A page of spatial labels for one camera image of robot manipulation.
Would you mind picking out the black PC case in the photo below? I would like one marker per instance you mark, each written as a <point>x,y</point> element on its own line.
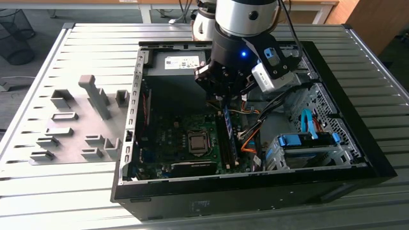
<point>224,198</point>

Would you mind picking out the metal disk bay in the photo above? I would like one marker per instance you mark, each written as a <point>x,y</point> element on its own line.
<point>319,155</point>

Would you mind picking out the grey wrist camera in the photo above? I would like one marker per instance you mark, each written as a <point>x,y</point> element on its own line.
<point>268,80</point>

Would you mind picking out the green motherboard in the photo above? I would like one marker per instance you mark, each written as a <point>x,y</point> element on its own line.
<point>166,143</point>

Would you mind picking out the blue disk carrier with disk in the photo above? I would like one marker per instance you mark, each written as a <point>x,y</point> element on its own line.
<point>290,140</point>

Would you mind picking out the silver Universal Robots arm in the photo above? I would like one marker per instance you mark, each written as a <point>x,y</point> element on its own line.
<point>243,16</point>

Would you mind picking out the black graphics card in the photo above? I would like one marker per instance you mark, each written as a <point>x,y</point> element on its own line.
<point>195,169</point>

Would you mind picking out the grey parts rack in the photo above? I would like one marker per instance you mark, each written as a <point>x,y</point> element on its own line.
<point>80,124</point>

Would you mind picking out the silver CPU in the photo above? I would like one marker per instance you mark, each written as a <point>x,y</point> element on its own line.
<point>198,143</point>

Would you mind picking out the black RAM slot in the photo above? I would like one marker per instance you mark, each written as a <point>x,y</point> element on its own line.
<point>223,143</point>

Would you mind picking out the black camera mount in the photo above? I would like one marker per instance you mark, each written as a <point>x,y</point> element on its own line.
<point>282,68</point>

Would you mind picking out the CPU socket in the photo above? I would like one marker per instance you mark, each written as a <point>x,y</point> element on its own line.
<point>198,132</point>

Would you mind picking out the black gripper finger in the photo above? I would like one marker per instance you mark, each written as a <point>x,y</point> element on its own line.
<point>243,81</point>
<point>214,79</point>

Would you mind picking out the wooden cabinet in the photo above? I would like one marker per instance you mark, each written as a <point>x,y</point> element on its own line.
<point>378,21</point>

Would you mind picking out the grey power supply unit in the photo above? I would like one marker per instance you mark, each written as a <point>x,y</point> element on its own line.
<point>172,72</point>

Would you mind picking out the metal drive cage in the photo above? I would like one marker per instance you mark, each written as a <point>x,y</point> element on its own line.
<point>308,75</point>

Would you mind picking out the grey floor stand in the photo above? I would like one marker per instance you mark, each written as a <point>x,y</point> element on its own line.
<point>3,86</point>

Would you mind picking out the blue bay latch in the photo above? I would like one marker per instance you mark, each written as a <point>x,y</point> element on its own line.
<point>270,153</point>

